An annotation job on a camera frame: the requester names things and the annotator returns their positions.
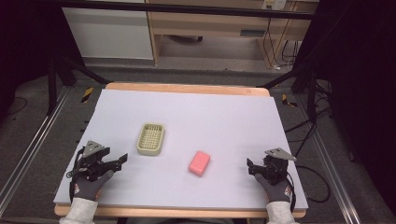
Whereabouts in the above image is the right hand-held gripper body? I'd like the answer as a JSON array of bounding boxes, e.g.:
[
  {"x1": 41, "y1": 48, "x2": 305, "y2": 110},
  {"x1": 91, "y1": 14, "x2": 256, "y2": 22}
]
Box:
[{"x1": 248, "y1": 147, "x2": 298, "y2": 187}]

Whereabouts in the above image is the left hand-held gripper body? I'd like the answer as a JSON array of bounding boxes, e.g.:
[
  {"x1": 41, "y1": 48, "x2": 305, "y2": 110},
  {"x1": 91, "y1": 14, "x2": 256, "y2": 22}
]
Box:
[{"x1": 73, "y1": 140, "x2": 123, "y2": 183}]

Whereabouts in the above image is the beige soap dish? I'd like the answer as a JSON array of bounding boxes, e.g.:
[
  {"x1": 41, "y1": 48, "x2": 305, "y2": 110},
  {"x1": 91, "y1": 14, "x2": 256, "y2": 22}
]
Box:
[{"x1": 135, "y1": 122, "x2": 166, "y2": 157}]

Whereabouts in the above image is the pink soap bar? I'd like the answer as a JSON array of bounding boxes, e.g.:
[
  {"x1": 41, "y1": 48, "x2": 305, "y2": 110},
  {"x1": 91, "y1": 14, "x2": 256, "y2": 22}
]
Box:
[{"x1": 188, "y1": 150, "x2": 212, "y2": 177}]

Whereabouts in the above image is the person's right hand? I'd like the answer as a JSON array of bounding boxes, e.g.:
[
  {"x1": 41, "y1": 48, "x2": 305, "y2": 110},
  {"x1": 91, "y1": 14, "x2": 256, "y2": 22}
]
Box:
[{"x1": 254, "y1": 173, "x2": 294, "y2": 203}]

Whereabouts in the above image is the person's left hand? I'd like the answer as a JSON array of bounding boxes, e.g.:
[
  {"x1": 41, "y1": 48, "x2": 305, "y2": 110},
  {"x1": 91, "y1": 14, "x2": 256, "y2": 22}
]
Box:
[{"x1": 72, "y1": 169, "x2": 115, "y2": 203}]

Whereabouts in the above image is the yellow black striped marker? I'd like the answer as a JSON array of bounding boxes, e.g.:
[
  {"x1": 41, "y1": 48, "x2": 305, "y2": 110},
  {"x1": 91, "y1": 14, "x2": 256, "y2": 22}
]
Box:
[
  {"x1": 80, "y1": 86, "x2": 94, "y2": 105},
  {"x1": 281, "y1": 93, "x2": 299, "y2": 109}
]

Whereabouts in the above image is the white foam mat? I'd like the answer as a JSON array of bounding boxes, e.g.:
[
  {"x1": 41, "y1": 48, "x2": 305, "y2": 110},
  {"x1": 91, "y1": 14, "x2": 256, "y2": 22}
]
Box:
[{"x1": 53, "y1": 89, "x2": 309, "y2": 211}]

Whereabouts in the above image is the black metal stand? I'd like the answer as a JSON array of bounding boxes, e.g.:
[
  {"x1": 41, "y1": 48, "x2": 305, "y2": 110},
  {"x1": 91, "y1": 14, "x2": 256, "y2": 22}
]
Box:
[
  {"x1": 256, "y1": 63, "x2": 319, "y2": 123},
  {"x1": 46, "y1": 55, "x2": 110, "y2": 117}
]

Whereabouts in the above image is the wooden table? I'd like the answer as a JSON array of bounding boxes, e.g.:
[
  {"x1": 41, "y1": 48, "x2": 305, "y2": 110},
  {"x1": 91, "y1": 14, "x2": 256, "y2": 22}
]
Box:
[{"x1": 53, "y1": 81, "x2": 307, "y2": 219}]

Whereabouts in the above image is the black curtain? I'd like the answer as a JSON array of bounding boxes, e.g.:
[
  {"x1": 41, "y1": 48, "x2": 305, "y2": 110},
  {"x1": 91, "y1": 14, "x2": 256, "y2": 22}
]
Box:
[
  {"x1": 0, "y1": 0, "x2": 82, "y2": 119},
  {"x1": 293, "y1": 0, "x2": 396, "y2": 216}
]

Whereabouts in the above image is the white cabinet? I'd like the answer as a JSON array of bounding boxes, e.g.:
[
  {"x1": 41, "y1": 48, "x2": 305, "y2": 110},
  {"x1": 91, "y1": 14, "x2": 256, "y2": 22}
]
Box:
[{"x1": 61, "y1": 7, "x2": 154, "y2": 61}]

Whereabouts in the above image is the wooden desk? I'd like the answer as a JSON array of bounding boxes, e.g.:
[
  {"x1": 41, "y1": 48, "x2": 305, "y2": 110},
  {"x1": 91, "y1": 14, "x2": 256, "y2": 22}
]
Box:
[{"x1": 145, "y1": 0, "x2": 319, "y2": 69}]

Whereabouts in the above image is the white power strip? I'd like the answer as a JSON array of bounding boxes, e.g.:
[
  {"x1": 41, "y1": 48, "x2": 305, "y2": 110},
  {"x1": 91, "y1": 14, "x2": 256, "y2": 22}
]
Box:
[{"x1": 261, "y1": 0, "x2": 288, "y2": 11}]

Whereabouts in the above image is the black metal bar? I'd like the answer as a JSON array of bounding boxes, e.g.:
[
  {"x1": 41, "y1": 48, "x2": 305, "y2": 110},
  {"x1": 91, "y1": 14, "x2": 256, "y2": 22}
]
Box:
[{"x1": 59, "y1": 0, "x2": 316, "y2": 21}]

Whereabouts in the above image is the black floor cable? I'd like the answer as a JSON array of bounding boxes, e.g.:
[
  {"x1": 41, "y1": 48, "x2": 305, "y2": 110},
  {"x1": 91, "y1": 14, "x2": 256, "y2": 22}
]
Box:
[{"x1": 283, "y1": 78, "x2": 333, "y2": 158}]

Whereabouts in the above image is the metal floor rail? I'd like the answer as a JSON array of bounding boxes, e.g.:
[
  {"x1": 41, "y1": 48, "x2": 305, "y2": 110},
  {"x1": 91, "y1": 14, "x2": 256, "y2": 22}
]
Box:
[
  {"x1": 295, "y1": 94, "x2": 363, "y2": 224},
  {"x1": 0, "y1": 86, "x2": 73, "y2": 216}
]

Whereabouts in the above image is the bundle of hanging cables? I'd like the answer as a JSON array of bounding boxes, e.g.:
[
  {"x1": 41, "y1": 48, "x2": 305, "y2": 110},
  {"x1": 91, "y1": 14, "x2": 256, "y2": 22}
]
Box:
[{"x1": 262, "y1": 15, "x2": 301, "y2": 70}]

